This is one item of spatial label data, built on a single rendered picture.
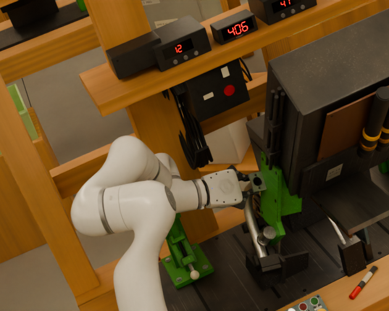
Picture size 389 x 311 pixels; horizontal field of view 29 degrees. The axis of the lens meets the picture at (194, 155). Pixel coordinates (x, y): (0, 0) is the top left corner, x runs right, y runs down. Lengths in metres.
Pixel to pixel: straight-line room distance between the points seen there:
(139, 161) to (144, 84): 0.43
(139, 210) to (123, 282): 0.15
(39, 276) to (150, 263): 2.62
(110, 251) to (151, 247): 2.54
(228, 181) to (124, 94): 0.38
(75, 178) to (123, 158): 0.73
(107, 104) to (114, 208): 0.54
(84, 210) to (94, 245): 2.59
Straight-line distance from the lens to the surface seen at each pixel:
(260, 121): 2.34
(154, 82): 2.09
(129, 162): 1.69
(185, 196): 2.05
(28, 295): 4.11
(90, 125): 5.36
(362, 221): 2.05
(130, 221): 1.60
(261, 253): 2.23
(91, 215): 1.62
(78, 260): 2.44
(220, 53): 2.13
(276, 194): 2.10
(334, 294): 2.19
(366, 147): 1.96
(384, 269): 2.24
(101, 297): 2.48
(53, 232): 2.37
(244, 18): 2.17
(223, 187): 2.11
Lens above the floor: 2.45
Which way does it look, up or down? 32 degrees down
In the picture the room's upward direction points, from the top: 19 degrees counter-clockwise
